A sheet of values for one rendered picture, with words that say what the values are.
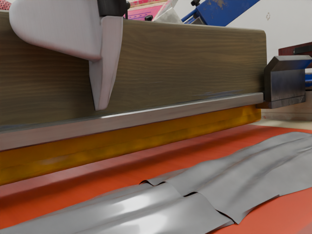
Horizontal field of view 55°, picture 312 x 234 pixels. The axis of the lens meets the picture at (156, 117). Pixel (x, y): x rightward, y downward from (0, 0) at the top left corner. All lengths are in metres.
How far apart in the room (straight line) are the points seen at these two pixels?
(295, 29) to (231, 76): 2.08
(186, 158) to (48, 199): 0.10
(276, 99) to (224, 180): 0.19
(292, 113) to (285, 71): 0.07
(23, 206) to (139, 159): 0.10
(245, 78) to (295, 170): 0.15
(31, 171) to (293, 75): 0.28
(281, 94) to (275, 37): 2.10
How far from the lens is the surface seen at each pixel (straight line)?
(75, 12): 0.18
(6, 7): 0.91
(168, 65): 0.24
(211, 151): 0.25
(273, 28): 2.44
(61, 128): 0.18
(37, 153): 0.20
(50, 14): 0.17
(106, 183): 0.19
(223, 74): 0.28
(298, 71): 0.37
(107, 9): 0.18
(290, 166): 0.18
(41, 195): 0.19
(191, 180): 0.17
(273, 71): 0.33
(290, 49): 1.28
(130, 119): 0.20
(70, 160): 0.21
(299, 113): 0.39
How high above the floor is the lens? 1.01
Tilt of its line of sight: 7 degrees down
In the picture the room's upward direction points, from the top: 4 degrees counter-clockwise
